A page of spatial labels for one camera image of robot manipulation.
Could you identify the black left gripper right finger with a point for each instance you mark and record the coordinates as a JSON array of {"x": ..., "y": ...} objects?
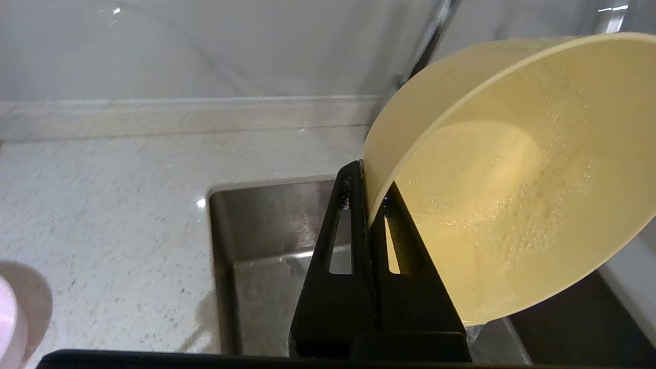
[{"x": 415, "y": 302}]

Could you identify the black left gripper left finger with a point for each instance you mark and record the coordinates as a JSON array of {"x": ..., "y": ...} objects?
[{"x": 328, "y": 302}]

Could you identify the yellow plastic bowl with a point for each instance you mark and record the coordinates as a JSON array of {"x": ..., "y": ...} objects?
[{"x": 512, "y": 179}]

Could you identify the chrome faucet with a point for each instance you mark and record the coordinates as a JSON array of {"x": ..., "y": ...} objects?
[{"x": 433, "y": 36}]

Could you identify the pink plastic bowl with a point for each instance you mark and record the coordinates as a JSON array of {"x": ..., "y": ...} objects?
[{"x": 10, "y": 323}]

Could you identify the stainless steel sink basin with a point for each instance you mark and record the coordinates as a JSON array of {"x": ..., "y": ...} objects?
[{"x": 266, "y": 246}]

